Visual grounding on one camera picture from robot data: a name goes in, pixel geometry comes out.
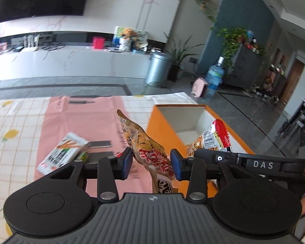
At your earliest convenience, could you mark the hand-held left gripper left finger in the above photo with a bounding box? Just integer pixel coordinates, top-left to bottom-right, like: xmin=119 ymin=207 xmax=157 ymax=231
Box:
xmin=49 ymin=147 xmax=133 ymax=201

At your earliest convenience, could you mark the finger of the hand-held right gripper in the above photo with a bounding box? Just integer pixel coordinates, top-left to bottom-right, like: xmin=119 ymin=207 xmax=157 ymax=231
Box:
xmin=194 ymin=148 xmax=239 ymax=164

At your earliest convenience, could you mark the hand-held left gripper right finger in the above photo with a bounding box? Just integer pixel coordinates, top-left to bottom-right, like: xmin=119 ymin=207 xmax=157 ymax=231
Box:
xmin=169 ymin=149 xmax=246 ymax=201

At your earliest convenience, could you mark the red peanut packet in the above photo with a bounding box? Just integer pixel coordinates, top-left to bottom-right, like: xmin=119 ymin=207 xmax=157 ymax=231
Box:
xmin=185 ymin=119 xmax=232 ymax=158

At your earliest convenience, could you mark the clear packet of fried snacks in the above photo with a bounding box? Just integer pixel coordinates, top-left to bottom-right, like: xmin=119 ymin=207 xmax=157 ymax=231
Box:
xmin=117 ymin=109 xmax=179 ymax=196

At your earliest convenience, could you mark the orange cardboard box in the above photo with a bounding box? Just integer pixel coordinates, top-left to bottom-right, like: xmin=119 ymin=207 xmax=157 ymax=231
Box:
xmin=146 ymin=104 xmax=256 ymax=199

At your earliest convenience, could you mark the small green snack packet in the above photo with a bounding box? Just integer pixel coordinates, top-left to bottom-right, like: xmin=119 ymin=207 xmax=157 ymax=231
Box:
xmin=77 ymin=151 xmax=91 ymax=162

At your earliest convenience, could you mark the white green breadstick packet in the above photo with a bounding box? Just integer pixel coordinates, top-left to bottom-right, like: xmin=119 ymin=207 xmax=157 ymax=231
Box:
xmin=37 ymin=132 xmax=91 ymax=176

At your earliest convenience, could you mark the black chair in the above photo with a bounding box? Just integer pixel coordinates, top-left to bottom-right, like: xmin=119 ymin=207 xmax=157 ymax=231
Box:
xmin=280 ymin=95 xmax=305 ymax=148

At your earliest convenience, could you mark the pink placemat with bottle print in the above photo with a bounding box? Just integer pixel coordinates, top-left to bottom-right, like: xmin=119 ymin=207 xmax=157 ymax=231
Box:
xmin=34 ymin=95 xmax=156 ymax=197

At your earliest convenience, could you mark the pink space heater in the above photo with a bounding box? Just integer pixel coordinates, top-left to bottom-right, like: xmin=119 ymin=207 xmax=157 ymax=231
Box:
xmin=190 ymin=77 xmax=209 ymax=98

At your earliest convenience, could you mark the large blue water bottle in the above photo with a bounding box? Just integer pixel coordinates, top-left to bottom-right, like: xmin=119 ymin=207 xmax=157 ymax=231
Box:
xmin=204 ymin=56 xmax=225 ymax=98

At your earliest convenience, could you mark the brown wooden door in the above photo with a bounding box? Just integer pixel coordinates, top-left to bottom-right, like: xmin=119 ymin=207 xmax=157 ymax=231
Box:
xmin=280 ymin=58 xmax=305 ymax=105

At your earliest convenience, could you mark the grey cabinet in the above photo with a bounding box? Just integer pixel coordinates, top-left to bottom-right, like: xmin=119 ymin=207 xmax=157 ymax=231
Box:
xmin=224 ymin=43 xmax=262 ymax=91

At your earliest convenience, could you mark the silver trash can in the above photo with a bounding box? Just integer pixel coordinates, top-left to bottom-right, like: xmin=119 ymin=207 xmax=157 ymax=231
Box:
xmin=145 ymin=51 xmax=173 ymax=87

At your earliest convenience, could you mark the potted snake plant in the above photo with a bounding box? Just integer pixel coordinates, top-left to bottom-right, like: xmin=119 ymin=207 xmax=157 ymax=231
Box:
xmin=164 ymin=30 xmax=205 ymax=82

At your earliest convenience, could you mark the long white television cabinet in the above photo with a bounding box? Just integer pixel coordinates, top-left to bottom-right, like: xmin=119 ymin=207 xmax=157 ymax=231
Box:
xmin=0 ymin=30 xmax=153 ymax=82

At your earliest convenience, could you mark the trailing green pothos plant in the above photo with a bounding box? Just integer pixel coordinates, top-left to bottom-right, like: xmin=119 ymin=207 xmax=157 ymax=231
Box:
xmin=216 ymin=26 xmax=266 ymax=68

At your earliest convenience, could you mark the row of small bottles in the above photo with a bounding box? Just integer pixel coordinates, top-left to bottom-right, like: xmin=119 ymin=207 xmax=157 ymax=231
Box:
xmin=244 ymin=37 xmax=266 ymax=54

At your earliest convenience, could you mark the pink cube box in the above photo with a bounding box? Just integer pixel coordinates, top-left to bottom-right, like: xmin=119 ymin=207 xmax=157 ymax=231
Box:
xmin=92 ymin=37 xmax=105 ymax=49

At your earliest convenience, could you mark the teddy bear bouquet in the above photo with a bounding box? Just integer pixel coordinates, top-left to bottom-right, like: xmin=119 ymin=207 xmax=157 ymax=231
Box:
xmin=119 ymin=28 xmax=134 ymax=51

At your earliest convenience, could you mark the round printed paper fan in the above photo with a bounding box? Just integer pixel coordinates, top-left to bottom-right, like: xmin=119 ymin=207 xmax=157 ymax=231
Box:
xmin=134 ymin=29 xmax=149 ymax=49

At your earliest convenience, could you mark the blue green printed box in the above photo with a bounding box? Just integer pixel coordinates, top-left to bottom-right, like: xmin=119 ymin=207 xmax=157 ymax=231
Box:
xmin=113 ymin=26 xmax=125 ymax=49

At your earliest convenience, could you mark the white router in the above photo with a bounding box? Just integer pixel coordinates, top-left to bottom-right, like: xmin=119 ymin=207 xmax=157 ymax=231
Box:
xmin=21 ymin=34 xmax=40 ymax=53

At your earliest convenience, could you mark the hanging green vine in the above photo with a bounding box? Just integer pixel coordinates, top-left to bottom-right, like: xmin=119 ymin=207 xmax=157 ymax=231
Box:
xmin=189 ymin=0 xmax=217 ymax=22

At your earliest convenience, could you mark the black cable bundle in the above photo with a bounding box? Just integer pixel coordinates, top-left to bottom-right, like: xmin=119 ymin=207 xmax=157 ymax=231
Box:
xmin=42 ymin=43 xmax=65 ymax=51

